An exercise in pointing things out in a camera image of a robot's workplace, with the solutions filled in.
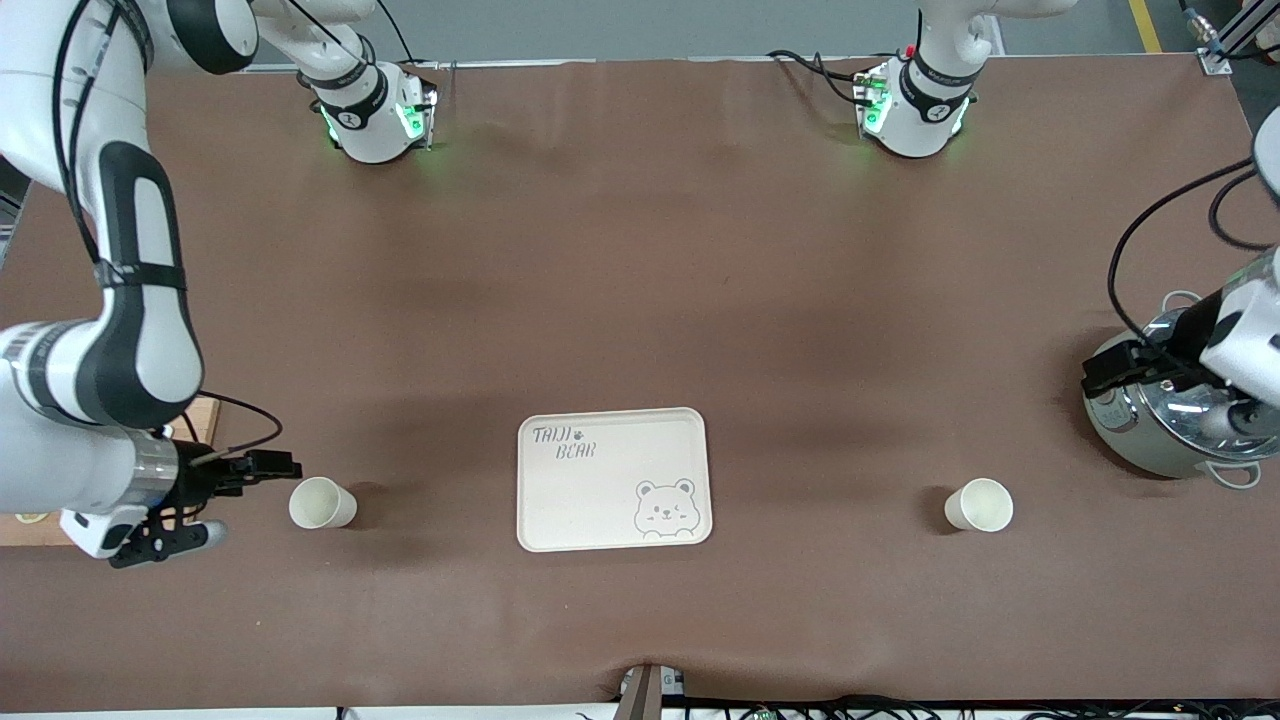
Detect bamboo cutting board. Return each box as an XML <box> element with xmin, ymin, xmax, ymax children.
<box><xmin>0</xmin><ymin>398</ymin><xmax>220</xmax><ymax>547</ymax></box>

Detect white IKEA cup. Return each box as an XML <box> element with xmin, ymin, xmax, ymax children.
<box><xmin>944</xmin><ymin>478</ymin><xmax>1014</xmax><ymax>533</ymax></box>
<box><xmin>289</xmin><ymin>477</ymin><xmax>358</xmax><ymax>530</ymax></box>

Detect metal table edge bracket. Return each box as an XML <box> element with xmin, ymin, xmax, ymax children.
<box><xmin>615</xmin><ymin>662</ymin><xmax>688</xmax><ymax>720</ymax></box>

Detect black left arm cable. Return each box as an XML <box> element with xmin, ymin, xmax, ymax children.
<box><xmin>1107</xmin><ymin>158</ymin><xmax>1280</xmax><ymax>343</ymax></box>

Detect glass pot lid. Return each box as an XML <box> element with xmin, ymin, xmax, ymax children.
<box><xmin>1135</xmin><ymin>305</ymin><xmax>1280</xmax><ymax>461</ymax></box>

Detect beige bear print tray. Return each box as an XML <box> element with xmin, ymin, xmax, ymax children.
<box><xmin>516</xmin><ymin>407</ymin><xmax>714</xmax><ymax>553</ymax></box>

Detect black right arm base cable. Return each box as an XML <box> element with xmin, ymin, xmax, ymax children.
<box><xmin>374</xmin><ymin>0</ymin><xmax>443</xmax><ymax>73</ymax></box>

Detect black left arm base cables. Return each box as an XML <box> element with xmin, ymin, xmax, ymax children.
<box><xmin>767</xmin><ymin>48</ymin><xmax>883</xmax><ymax>107</ymax></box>

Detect grey-green electric pot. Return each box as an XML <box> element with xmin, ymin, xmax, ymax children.
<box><xmin>1083</xmin><ymin>290</ymin><xmax>1280</xmax><ymax>491</ymax></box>

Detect aluminium frame profile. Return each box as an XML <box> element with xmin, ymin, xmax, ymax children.
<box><xmin>1180</xmin><ymin>0</ymin><xmax>1280</xmax><ymax>77</ymax></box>

